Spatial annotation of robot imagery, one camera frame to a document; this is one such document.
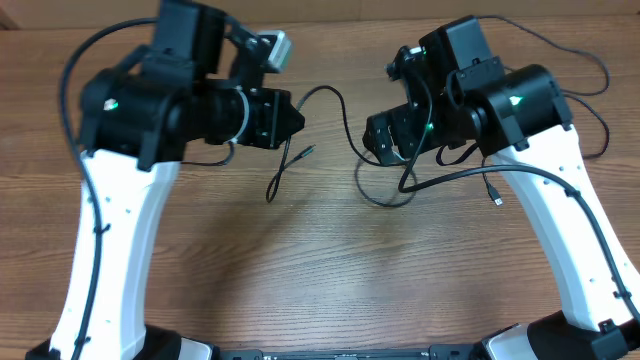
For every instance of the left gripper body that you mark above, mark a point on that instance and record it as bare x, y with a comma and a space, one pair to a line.
264, 118

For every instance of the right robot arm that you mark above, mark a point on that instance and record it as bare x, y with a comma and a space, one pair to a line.
460, 93

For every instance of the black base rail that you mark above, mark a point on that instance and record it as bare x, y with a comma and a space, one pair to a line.
345, 355

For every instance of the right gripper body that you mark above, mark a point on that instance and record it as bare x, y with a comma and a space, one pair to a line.
405, 128

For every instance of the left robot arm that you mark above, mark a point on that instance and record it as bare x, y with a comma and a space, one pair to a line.
200, 78

